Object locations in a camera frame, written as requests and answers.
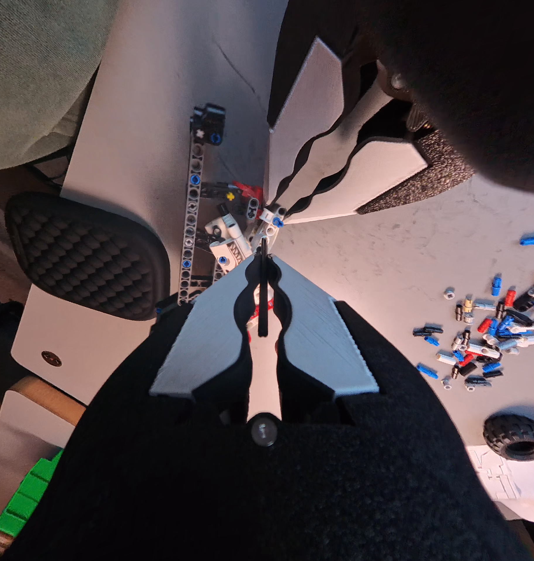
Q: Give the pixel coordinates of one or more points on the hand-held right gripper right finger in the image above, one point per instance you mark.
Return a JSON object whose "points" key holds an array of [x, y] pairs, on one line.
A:
{"points": [[328, 342]]}

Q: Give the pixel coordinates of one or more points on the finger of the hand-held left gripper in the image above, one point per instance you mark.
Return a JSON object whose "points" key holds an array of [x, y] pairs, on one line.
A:
{"points": [[306, 114], [376, 175]]}

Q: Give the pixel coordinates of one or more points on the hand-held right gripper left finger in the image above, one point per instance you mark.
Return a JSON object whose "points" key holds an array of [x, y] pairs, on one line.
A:
{"points": [[201, 342]]}

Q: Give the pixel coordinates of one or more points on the long black brick axle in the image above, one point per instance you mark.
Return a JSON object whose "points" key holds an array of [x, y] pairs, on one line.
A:
{"points": [[262, 294]]}

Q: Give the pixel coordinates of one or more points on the toy brick vehicle model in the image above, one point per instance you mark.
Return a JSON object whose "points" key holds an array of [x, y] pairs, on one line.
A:
{"points": [[195, 202]]}

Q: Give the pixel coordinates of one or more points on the grey desk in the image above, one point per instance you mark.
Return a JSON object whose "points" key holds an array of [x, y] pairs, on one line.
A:
{"points": [[381, 263]]}

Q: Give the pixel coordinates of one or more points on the pile of small brick parts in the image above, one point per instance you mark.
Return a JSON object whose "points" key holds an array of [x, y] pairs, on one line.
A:
{"points": [[490, 329]]}

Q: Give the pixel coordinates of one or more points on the black rubber tyre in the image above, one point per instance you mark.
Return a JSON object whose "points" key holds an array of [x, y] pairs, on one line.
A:
{"points": [[515, 436]]}

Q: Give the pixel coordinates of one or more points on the white paper sheet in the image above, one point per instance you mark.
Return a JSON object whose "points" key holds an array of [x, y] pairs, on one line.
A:
{"points": [[512, 486]]}

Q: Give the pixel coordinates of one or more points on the green plastic storage bin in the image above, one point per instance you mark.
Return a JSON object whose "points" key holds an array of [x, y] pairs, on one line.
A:
{"points": [[26, 500]]}

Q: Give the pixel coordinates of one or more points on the person's green sweater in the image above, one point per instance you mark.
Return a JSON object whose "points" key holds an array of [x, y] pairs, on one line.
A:
{"points": [[30, 79]]}

